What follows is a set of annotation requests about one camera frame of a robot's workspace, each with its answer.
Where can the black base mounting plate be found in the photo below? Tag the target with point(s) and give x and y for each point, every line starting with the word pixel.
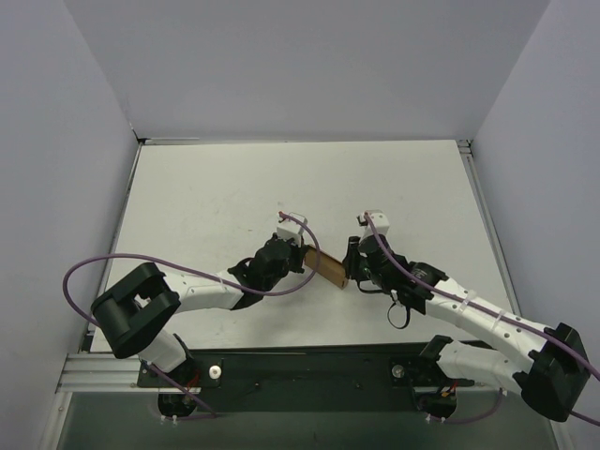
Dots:
pixel 369 378

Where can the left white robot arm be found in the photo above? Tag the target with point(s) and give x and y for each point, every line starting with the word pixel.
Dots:
pixel 132 314

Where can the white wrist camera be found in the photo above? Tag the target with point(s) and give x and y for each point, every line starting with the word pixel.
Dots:
pixel 373 222
pixel 290 227

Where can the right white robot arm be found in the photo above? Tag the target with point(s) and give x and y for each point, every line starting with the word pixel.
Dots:
pixel 547 366

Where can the brown cardboard box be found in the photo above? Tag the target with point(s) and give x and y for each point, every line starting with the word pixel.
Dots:
pixel 328 267

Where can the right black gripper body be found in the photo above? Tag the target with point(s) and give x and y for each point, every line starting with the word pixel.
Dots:
pixel 352 259

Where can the aluminium frame rail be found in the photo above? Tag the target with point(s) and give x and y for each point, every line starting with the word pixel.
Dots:
pixel 201 209

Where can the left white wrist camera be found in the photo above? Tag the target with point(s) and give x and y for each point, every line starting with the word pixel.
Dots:
pixel 290 227

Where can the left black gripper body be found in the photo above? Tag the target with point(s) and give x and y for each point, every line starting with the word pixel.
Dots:
pixel 298 256

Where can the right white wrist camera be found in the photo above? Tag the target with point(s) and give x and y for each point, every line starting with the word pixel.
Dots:
pixel 373 222

